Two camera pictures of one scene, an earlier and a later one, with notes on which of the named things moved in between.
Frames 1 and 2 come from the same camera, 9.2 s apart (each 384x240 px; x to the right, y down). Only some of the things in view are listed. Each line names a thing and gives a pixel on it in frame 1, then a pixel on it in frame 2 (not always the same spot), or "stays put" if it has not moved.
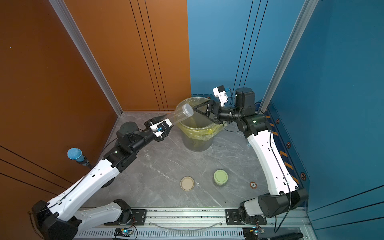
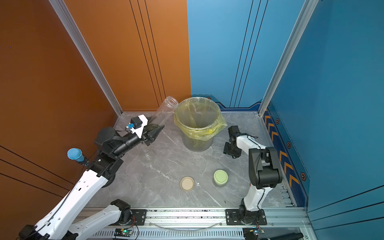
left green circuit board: [124, 232] stays put
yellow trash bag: [197, 126] stays put
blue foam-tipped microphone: [76, 154] stays put
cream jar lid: [187, 183] stays put
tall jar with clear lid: [186, 111] to [164, 111]
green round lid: [220, 177] stays put
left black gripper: [152, 121] to [151, 136]
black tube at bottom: [288, 236] stays put
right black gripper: [215, 107] to [237, 154]
